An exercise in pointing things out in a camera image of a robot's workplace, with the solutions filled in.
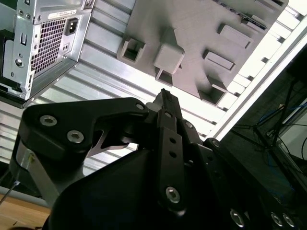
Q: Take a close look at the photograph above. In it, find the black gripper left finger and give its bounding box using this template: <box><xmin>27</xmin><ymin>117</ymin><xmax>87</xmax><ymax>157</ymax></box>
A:
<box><xmin>18</xmin><ymin>89</ymin><xmax>187</xmax><ymax>216</ymax></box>

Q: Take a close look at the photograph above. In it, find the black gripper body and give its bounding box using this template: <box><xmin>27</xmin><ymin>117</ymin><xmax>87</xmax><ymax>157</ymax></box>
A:
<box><xmin>42</xmin><ymin>149</ymin><xmax>232</xmax><ymax>230</ymax></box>

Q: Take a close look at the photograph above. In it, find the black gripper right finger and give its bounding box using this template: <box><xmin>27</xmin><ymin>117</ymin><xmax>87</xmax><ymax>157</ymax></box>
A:
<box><xmin>167</xmin><ymin>92</ymin><xmax>298</xmax><ymax>230</ymax></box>

